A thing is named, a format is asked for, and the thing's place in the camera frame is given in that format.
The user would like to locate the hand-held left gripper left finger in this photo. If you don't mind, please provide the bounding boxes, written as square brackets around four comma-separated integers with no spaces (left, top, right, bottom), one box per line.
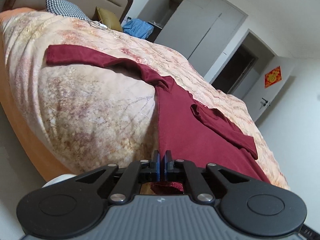
[75,150,161,204]

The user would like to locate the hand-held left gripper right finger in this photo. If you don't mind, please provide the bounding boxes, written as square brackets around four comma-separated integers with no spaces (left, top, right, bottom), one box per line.
[164,150,251,204]

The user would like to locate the dark red shirt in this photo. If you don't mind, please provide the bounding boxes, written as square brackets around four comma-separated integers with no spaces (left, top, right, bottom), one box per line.
[45,44,272,196]

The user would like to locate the bed with floral quilt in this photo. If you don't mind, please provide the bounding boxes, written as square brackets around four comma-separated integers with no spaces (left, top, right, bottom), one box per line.
[2,9,290,190]

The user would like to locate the white round object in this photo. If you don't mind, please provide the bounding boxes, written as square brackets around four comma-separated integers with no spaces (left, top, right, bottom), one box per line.
[42,174,78,188]

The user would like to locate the white door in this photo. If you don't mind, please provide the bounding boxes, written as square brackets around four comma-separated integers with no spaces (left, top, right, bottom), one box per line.
[241,56,296,121]

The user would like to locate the blue garment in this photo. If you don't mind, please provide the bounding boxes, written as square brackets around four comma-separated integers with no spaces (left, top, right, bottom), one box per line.
[123,18,154,40]

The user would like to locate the red door decoration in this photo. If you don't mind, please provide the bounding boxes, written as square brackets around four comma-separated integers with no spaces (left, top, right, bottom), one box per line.
[264,66,282,89]

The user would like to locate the grey wardrobe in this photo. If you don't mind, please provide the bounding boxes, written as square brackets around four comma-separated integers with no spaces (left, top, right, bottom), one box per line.
[136,0,248,61]

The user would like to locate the olive pillow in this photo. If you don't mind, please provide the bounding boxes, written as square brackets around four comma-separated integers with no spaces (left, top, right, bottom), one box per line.
[95,7,123,32]

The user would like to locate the houndstooth pillow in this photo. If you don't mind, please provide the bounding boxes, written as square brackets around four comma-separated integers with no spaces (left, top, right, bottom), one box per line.
[45,0,91,22]

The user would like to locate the white charging cable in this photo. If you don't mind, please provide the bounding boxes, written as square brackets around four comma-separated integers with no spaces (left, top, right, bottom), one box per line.
[89,20,113,32]

